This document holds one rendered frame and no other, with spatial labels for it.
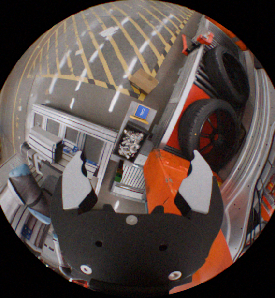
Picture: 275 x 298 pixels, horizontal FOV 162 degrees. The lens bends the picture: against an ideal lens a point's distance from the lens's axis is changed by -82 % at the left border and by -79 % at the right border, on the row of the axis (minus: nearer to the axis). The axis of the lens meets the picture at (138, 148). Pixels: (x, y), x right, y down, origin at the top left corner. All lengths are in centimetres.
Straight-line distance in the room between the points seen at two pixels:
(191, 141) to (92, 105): 100
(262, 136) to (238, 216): 50
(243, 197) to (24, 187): 103
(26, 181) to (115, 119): 100
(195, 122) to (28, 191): 93
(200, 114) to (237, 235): 86
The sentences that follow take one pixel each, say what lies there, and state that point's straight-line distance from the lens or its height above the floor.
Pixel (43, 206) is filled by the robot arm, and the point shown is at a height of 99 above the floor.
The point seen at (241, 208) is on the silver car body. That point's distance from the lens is 76.
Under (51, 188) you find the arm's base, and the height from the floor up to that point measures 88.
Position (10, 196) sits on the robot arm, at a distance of 44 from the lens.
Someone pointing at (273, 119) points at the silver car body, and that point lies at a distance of 87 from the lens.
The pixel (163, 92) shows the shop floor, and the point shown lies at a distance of 117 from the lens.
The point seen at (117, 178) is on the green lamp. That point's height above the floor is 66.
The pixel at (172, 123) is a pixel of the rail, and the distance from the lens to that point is 79.
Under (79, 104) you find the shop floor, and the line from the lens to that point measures 128.
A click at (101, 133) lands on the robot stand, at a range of 96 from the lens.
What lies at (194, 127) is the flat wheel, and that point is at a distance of 74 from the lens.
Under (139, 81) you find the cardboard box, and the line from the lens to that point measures 97.
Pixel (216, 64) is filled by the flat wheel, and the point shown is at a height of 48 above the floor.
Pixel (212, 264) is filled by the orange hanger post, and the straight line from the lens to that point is 30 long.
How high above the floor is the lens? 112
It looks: 68 degrees down
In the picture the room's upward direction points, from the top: 174 degrees clockwise
